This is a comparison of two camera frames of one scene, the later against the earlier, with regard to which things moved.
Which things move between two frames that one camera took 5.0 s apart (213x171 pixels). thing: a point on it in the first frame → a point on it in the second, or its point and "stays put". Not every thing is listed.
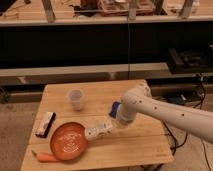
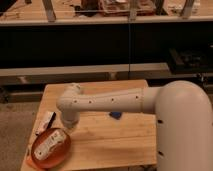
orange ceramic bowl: (68, 141) → (56, 155)
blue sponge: (113, 111) stays put
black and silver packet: (44, 123) stays put
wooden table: (74, 130) stays put
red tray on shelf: (120, 8) stays put
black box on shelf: (190, 61) stays put
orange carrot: (47, 157) → (32, 162)
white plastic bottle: (94, 133) → (53, 140)
